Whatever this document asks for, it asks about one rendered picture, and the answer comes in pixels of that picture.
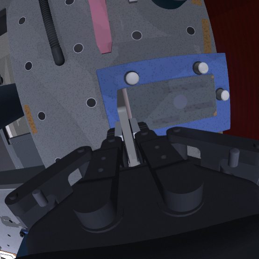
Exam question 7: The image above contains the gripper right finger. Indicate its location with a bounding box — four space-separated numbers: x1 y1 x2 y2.
134 121 259 213

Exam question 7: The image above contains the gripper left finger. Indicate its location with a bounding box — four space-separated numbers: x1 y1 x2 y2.
4 128 124 230

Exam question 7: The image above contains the white tray peg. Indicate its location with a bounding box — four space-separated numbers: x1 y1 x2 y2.
192 61 209 75
123 71 140 86
215 88 230 102

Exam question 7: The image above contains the blue parts tray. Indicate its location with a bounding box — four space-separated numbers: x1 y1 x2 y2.
96 53 231 137

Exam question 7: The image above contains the red welding curtain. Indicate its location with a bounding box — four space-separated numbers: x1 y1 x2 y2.
204 0 259 141

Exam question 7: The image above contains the dark navy box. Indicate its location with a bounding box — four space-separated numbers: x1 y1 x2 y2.
0 83 25 130

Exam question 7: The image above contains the pink flat marker bar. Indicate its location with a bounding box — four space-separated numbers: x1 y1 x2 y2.
87 0 113 55

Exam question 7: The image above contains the dark teal round object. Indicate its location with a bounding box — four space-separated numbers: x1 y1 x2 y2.
151 0 188 10

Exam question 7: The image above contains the grey bench frame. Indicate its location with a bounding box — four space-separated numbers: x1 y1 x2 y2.
0 127 46 190

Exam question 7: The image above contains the black ribbed hose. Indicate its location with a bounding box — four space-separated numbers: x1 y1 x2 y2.
38 0 65 66

